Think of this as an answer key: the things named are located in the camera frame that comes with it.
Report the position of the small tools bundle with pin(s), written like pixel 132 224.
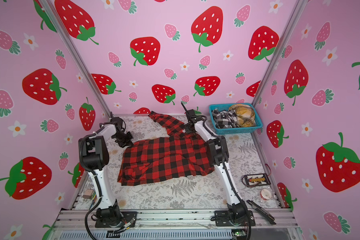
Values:
pixel 89 197

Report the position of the white black plaid shirt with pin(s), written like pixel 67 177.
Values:
pixel 225 119

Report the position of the black device with orange label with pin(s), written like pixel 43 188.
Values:
pixel 255 180

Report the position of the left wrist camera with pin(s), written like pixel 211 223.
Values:
pixel 119 124

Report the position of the yellow plaid shirt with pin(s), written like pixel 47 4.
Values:
pixel 245 115

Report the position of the red black plaid shirt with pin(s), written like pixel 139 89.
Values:
pixel 180 154

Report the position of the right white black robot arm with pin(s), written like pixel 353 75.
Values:
pixel 218 156

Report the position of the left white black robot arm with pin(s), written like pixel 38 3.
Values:
pixel 94 158

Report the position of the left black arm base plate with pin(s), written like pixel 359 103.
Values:
pixel 127 220

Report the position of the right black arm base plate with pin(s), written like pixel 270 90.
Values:
pixel 227 219

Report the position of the clear tape roll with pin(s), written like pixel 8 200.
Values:
pixel 266 194

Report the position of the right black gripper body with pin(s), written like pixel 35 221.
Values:
pixel 188 128

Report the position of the teal plastic basket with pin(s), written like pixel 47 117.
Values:
pixel 239 130

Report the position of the black flat bracket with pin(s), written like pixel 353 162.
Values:
pixel 265 214

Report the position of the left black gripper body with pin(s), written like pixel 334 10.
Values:
pixel 124 140

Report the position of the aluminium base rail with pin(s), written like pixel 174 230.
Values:
pixel 177 219

